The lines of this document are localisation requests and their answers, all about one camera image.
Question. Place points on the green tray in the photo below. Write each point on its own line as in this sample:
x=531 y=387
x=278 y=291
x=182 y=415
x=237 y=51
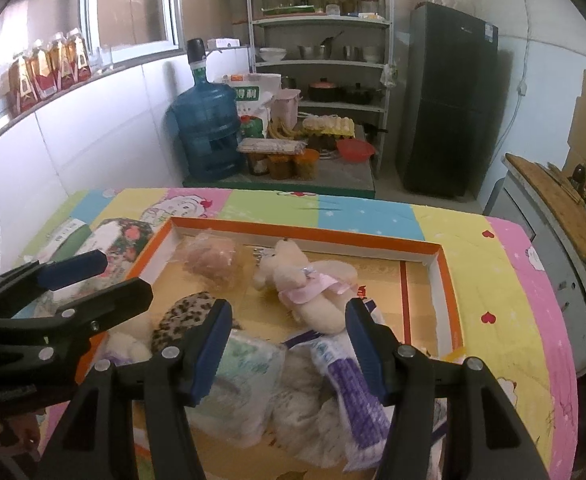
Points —
x=288 y=9

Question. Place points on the black wok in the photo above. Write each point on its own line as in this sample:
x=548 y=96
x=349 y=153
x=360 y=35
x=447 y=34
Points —
x=360 y=94

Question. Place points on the blue water jug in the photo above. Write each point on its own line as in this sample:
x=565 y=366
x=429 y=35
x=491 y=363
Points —
x=205 y=120

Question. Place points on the pink plastic container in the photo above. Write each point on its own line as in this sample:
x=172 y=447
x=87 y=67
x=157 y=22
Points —
x=285 y=107

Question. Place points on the long noodle pack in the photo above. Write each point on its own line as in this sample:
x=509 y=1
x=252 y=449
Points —
x=273 y=146

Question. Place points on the wooden board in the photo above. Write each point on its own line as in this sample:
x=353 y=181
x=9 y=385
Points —
x=558 y=205

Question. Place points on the tray of eggs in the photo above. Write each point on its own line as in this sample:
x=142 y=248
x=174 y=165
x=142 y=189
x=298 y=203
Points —
x=328 y=125

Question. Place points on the leopard print plush toy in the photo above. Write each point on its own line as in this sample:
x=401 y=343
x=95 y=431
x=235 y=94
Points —
x=183 y=315

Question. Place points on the wall socket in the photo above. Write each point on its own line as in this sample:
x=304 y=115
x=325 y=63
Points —
x=523 y=87

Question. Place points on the purple white plastic packet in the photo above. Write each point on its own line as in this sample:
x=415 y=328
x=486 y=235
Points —
x=348 y=410

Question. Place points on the floral print pack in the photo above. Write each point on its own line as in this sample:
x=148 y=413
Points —
x=123 y=240

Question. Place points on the dark glass bottle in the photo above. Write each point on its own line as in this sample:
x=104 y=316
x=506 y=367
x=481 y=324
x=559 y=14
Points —
x=578 y=174

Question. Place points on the white plush toy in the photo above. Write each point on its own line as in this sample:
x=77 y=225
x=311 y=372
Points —
x=125 y=345

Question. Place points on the dark clay pot red lid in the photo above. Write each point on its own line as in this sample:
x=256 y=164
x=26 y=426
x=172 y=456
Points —
x=323 y=91

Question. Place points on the cream plush teddy bear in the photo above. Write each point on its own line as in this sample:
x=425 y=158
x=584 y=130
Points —
x=318 y=305

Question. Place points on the white green paper pack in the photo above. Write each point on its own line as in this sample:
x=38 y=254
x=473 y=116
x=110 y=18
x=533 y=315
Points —
x=65 y=240

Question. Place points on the orange sauce jar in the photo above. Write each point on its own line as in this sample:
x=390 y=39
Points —
x=281 y=166
x=257 y=164
x=307 y=164

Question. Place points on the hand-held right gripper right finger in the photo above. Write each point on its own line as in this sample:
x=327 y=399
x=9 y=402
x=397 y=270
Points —
x=365 y=355

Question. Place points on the green floral tissue pack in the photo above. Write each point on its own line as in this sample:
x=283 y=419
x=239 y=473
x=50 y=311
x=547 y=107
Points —
x=245 y=375

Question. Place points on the person's left hand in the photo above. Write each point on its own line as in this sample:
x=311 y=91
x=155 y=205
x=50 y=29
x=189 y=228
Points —
x=20 y=432

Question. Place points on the large sliding window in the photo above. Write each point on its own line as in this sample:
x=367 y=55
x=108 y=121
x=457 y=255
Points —
x=133 y=5

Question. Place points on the red plastic basin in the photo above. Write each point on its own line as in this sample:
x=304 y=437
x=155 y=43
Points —
x=355 y=149

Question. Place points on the white bowl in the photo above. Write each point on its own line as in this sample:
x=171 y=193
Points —
x=273 y=53

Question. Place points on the white metal shelf rack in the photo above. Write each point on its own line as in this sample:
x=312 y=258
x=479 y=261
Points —
x=323 y=21

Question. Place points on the metal pot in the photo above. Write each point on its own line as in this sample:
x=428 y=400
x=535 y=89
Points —
x=313 y=51

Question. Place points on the dark grey fridge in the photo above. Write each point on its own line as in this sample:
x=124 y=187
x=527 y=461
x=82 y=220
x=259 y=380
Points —
x=443 y=110

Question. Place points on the colourful printed blanket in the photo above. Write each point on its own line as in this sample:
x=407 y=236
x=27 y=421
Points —
x=498 y=285

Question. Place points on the orange rimmed tray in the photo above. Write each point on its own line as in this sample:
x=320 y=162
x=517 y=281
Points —
x=423 y=305

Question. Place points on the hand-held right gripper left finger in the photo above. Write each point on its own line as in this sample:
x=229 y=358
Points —
x=213 y=350

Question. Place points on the pink plush in plastic bag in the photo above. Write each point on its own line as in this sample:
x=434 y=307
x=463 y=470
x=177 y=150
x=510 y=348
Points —
x=208 y=260

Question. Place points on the fluffy toy in plastic bag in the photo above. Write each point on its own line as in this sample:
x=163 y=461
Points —
x=298 y=400

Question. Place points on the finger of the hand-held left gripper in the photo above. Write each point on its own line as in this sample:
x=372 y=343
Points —
x=123 y=297
x=73 y=270

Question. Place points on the drinking glass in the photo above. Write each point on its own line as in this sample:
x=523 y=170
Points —
x=105 y=56

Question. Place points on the white flour bag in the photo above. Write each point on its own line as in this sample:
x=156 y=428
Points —
x=253 y=100

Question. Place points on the small white box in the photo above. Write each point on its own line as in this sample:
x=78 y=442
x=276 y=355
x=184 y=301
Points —
x=223 y=43

